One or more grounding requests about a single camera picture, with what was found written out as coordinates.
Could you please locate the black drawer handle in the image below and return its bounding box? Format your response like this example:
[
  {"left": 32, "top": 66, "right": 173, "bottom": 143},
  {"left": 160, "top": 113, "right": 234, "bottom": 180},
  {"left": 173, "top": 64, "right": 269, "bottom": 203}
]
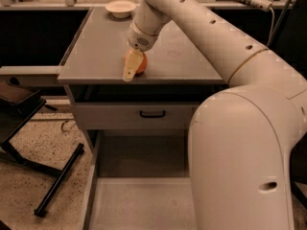
[{"left": 139, "top": 110, "right": 166, "bottom": 119}]

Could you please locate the white cable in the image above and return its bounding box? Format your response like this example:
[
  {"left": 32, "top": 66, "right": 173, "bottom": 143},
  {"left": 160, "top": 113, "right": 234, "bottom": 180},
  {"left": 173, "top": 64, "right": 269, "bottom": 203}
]
[{"left": 266, "top": 7, "right": 276, "bottom": 46}]

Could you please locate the open grey lower drawer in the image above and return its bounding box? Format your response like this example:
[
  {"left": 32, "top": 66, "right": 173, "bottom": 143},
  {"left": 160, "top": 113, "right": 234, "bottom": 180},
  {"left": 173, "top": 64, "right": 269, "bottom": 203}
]
[{"left": 80, "top": 132, "right": 196, "bottom": 230}]

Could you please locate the white bowl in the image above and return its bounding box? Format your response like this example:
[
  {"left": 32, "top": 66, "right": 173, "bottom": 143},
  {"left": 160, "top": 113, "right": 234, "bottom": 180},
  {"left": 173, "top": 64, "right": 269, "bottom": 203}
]
[{"left": 106, "top": 0, "right": 136, "bottom": 19}]

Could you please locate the orange fruit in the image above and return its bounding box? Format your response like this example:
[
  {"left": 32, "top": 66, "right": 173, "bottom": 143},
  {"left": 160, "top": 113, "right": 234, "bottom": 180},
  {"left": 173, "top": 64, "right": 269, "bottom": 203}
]
[{"left": 124, "top": 49, "right": 148, "bottom": 74}]

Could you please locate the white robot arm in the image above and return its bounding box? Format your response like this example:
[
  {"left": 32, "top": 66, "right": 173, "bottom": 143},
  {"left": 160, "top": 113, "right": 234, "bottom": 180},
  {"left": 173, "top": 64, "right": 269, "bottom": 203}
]
[{"left": 124, "top": 0, "right": 307, "bottom": 230}]

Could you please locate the grey upper drawer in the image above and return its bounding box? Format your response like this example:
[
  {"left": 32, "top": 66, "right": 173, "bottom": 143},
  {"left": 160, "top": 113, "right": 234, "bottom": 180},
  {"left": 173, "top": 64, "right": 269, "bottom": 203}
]
[{"left": 72, "top": 103, "right": 199, "bottom": 130}]

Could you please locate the grey drawer cabinet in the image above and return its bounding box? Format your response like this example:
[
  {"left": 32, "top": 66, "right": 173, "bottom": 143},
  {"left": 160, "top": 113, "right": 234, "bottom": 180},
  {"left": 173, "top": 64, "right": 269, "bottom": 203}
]
[{"left": 59, "top": 8, "right": 225, "bottom": 148}]

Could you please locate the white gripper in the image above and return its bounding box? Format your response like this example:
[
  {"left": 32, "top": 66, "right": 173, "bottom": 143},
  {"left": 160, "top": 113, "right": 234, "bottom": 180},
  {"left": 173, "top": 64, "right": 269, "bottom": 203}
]
[{"left": 123, "top": 22, "right": 157, "bottom": 82}]

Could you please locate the black stand on left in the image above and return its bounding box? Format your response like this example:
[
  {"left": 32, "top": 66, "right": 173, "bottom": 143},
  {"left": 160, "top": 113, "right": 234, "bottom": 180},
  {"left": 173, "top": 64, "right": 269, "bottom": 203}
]
[{"left": 0, "top": 80, "right": 85, "bottom": 219}]

